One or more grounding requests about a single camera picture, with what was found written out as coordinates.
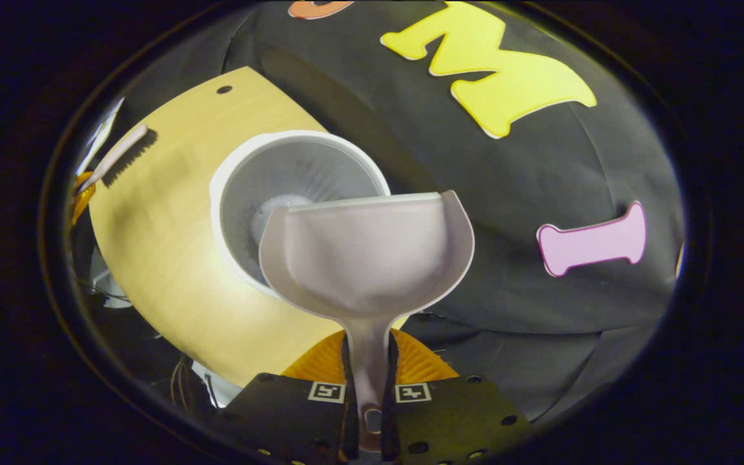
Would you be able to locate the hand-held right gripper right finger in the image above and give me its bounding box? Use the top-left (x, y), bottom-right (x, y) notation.
top-left (382, 328), bottom-right (534, 464)

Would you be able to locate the light purple dustpan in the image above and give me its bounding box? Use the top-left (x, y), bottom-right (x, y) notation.
top-left (258, 190), bottom-right (476, 453)

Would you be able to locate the black backdrop cloth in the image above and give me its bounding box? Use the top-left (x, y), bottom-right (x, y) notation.
top-left (114, 0), bottom-right (687, 424)

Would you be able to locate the grey garbage bin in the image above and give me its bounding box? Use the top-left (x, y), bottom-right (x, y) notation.
top-left (209, 130), bottom-right (391, 299)

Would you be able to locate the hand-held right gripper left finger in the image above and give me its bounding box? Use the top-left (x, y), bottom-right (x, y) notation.
top-left (216, 329), bottom-right (358, 464)

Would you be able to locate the light purple small broom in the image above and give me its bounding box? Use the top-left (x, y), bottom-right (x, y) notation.
top-left (77, 124), bottom-right (158, 196)

